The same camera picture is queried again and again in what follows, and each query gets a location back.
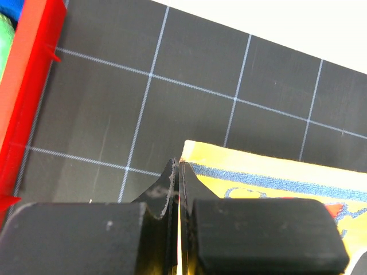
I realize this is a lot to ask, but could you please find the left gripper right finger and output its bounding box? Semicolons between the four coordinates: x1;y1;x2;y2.
179;162;350;274

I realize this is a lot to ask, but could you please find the red plastic bin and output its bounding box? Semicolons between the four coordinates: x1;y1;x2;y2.
1;1;67;223

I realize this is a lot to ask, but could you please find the yellow and blue towel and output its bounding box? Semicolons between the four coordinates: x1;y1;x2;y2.
180;140;366;274

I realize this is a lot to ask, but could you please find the green towel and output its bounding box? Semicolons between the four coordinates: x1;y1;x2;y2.
0;13;15;79

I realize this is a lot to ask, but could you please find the black grid mat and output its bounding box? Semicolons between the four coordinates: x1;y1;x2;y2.
16;1;366;203

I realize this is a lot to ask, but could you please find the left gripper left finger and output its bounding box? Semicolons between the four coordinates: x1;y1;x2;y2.
1;159;178;274

